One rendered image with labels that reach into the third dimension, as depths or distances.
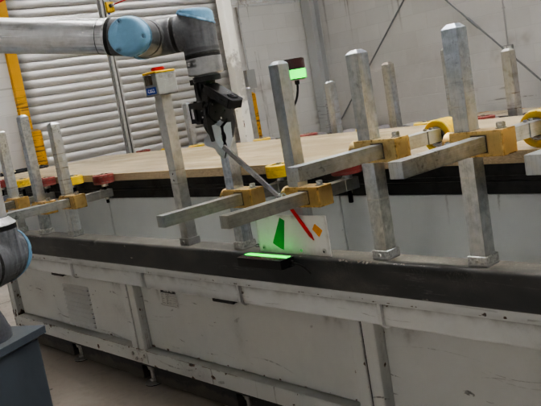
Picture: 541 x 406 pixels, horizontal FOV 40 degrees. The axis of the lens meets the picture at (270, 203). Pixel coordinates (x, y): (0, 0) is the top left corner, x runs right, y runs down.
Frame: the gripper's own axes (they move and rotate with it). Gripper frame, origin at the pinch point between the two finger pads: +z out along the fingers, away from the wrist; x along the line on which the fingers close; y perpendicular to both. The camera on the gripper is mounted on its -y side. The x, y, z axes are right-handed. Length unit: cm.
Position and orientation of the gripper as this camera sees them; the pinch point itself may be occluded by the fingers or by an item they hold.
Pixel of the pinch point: (225, 153)
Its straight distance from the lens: 190.8
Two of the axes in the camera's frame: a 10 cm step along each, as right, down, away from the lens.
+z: 1.7, 9.7, 1.5
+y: -6.6, 0.0, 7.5
